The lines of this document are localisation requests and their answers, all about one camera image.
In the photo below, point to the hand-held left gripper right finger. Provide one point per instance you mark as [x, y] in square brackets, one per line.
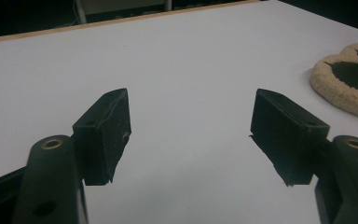
[287, 133]

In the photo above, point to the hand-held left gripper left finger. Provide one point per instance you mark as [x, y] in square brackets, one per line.
[101, 140]

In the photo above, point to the beige plush cloud-shaped frame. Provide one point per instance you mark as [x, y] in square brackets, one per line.
[329, 84]

